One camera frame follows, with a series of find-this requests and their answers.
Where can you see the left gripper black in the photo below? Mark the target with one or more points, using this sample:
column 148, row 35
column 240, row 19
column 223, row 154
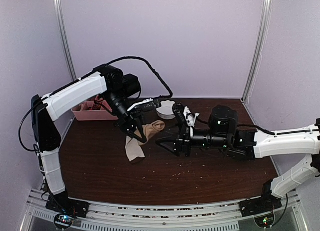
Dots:
column 130, row 120

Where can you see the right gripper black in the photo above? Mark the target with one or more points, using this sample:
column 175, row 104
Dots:
column 177, row 138

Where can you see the tan ribbed sock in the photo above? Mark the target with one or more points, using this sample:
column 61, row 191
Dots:
column 151, row 129

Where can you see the cream sock brown trim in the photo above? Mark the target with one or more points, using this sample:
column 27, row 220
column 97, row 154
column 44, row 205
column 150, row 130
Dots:
column 133, row 150

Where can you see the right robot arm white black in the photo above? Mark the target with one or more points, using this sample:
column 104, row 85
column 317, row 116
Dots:
column 248, row 142

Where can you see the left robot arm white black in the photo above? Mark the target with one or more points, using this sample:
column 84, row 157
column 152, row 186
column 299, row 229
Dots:
column 105, row 81

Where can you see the white fluted bowl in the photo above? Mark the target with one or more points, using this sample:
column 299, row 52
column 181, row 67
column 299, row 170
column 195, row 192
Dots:
column 165, row 112

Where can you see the pink divided organizer tray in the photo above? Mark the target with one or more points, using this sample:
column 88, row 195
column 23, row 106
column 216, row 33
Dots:
column 93, row 109

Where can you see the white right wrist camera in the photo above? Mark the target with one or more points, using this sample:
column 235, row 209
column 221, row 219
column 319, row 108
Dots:
column 184, row 116

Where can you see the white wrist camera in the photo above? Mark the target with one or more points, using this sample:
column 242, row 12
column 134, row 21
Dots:
column 146, row 105
column 184, row 116

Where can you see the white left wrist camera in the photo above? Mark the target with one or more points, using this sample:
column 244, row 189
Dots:
column 146, row 105

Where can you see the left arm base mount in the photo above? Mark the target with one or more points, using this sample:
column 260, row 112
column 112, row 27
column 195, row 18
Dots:
column 67, row 209

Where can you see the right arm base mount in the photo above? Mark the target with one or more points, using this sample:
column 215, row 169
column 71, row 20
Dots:
column 262, row 209

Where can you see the left aluminium frame post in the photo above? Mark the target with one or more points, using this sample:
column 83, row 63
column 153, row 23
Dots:
column 64, row 38

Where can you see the aluminium frame post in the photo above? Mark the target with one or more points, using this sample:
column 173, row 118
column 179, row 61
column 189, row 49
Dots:
column 64, row 38
column 261, row 37

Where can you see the aluminium front rail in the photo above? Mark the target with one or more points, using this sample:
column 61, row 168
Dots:
column 219, row 216

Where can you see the right aluminium frame post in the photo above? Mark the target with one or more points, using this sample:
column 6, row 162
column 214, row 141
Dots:
column 261, row 37

